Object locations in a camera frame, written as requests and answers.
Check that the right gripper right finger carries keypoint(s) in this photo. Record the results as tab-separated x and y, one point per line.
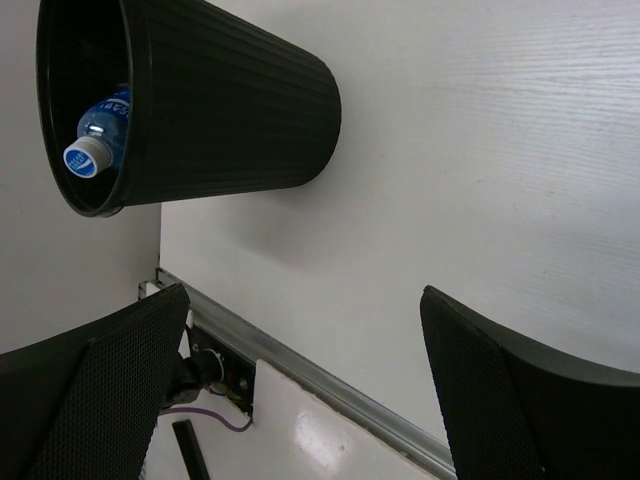
514	408

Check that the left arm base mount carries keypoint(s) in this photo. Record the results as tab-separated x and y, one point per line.
205	363

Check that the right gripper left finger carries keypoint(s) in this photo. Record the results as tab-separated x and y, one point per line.
84	404

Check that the black plastic bin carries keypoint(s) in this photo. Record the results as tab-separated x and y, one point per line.
218	106

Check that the blue label water bottle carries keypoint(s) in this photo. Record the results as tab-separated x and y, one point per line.
101	137

